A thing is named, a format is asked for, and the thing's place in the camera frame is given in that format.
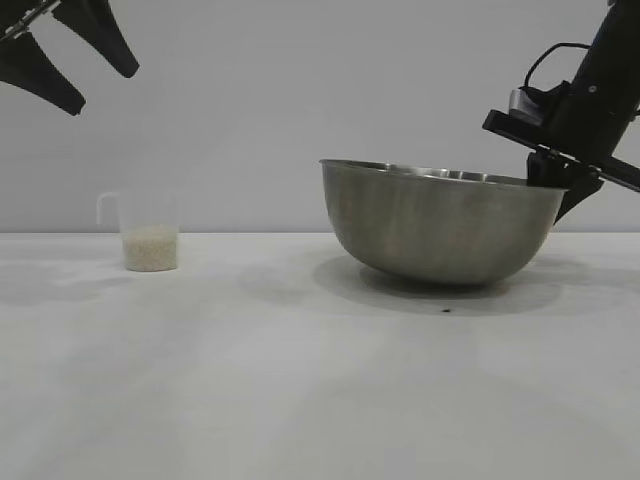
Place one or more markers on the white rice grains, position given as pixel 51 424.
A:
pixel 150 247

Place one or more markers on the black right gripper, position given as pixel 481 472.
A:
pixel 600 100

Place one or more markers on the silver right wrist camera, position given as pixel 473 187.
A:
pixel 522 102

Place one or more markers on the clear plastic measuring cup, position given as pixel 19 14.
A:
pixel 150 215

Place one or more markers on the stainless steel mixing bowl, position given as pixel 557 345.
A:
pixel 440 230

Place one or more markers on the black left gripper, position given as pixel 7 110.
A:
pixel 15 12

